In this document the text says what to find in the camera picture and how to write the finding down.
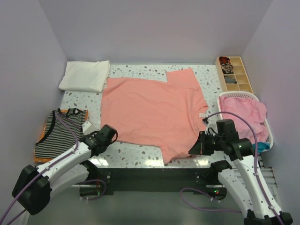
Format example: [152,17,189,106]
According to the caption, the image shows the black white striped shirt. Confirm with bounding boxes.
[34,108,87,158]

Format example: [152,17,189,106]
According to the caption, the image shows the rolled dark socks in organizer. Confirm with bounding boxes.
[218,56,234,74]

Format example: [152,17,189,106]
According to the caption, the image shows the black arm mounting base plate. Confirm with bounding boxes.
[69,167,229,196]

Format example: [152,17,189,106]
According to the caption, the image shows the wooden compartment organizer box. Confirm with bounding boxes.
[215,56,254,94]

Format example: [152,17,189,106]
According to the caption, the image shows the blue garment in basket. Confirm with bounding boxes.
[252,142,270,153]

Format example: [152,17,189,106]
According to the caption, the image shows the folded orange t shirt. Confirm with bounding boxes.
[32,109,89,164]

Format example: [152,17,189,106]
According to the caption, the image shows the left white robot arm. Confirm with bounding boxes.
[12,125,118,215]

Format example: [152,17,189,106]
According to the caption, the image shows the light pink garment in basket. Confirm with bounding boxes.
[219,97,269,143]

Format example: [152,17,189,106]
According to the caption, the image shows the folded white t shirt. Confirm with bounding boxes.
[59,60,111,92]

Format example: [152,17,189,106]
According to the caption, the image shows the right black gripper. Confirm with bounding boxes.
[188,130,225,155]

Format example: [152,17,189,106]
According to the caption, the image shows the aluminium rail frame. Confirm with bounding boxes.
[258,154,277,187]

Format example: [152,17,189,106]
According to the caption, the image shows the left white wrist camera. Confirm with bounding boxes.
[82,120,99,135]

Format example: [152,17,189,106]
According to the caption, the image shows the white laundry basket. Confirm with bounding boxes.
[217,91,275,154]

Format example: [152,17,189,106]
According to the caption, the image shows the salmon pink t shirt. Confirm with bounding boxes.
[100,68,208,164]

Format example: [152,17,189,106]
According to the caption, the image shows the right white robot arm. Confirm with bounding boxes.
[189,119,293,225]

